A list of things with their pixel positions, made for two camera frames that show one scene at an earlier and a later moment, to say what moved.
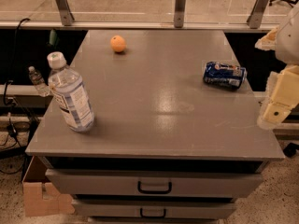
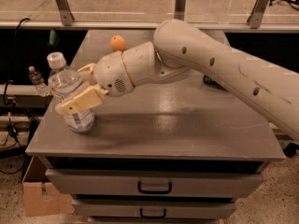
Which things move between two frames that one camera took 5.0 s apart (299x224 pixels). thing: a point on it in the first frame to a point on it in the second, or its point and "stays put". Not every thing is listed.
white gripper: (289, 40) to (111, 73)
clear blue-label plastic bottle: (69, 93) stays put
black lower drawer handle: (152, 217) stays put
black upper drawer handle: (154, 191) stays put
